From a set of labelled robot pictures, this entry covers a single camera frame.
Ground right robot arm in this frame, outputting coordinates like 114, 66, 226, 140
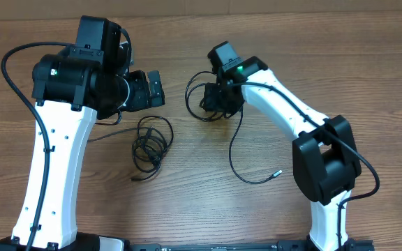
200, 41, 361, 250

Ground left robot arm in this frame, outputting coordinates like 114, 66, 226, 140
0, 16, 165, 250

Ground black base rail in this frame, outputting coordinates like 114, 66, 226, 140
0, 232, 375, 251

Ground thin black USB cable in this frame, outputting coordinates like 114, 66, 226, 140
228, 104, 283, 185

